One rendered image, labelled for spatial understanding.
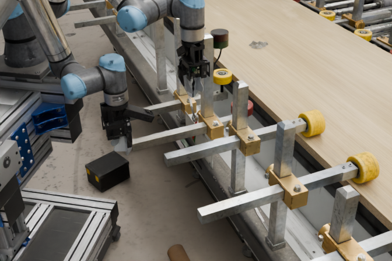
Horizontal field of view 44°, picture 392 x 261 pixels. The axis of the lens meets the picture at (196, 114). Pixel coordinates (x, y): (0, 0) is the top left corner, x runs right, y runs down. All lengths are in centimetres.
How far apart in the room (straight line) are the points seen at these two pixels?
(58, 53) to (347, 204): 92
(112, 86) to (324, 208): 76
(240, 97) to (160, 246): 121
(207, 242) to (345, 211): 144
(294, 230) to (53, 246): 109
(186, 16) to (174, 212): 141
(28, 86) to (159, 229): 107
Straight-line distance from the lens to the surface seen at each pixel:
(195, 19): 144
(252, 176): 187
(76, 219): 236
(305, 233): 167
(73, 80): 143
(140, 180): 284
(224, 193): 167
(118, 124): 155
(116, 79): 147
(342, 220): 112
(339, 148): 157
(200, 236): 250
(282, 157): 127
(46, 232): 234
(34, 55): 183
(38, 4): 144
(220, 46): 161
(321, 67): 206
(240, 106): 144
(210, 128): 168
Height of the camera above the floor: 180
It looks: 32 degrees down
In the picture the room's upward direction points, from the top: 1 degrees counter-clockwise
